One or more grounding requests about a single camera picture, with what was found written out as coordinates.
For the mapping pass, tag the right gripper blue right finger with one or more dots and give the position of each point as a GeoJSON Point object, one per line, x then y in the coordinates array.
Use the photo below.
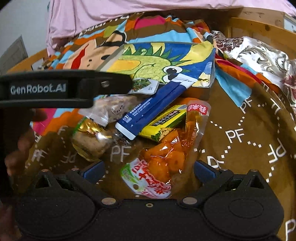
{"type": "Point", "coordinates": [204, 172]}

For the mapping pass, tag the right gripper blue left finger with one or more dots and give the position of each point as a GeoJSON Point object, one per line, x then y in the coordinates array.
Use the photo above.
{"type": "Point", "coordinates": [94, 172]}

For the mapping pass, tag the gold cake snack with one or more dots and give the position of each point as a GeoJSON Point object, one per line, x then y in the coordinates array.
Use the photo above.
{"type": "Point", "coordinates": [91, 140]}

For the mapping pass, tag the clear beige snack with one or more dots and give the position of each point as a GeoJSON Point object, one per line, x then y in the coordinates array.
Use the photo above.
{"type": "Point", "coordinates": [110, 109]}

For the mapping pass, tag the orange snack bag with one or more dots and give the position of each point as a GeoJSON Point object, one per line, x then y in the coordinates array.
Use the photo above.
{"type": "Point", "coordinates": [161, 170]}

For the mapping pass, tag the blue long snack packet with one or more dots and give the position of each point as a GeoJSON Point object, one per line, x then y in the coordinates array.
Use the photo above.
{"type": "Point", "coordinates": [133, 122]}

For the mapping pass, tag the yellow green snack bar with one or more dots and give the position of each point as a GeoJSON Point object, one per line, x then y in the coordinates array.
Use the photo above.
{"type": "Point", "coordinates": [164, 123]}

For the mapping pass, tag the white green pickle packet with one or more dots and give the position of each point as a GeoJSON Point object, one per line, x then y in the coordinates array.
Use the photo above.
{"type": "Point", "coordinates": [144, 86]}

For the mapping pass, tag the person's left hand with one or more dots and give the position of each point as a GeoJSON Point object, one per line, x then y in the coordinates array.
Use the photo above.
{"type": "Point", "coordinates": [22, 138]}

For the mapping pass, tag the colourful cartoon monkey blanket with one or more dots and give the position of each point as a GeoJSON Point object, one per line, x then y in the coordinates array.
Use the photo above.
{"type": "Point", "coordinates": [249, 138]}

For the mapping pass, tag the dinosaur print tray box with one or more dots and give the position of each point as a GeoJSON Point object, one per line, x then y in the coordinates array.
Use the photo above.
{"type": "Point", "coordinates": [165, 61]}

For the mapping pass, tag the grey wall panel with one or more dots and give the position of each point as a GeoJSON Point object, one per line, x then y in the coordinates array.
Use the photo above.
{"type": "Point", "coordinates": [13, 55]}

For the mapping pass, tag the wooden bed frame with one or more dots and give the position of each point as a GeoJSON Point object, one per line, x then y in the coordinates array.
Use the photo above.
{"type": "Point", "coordinates": [92, 46]}

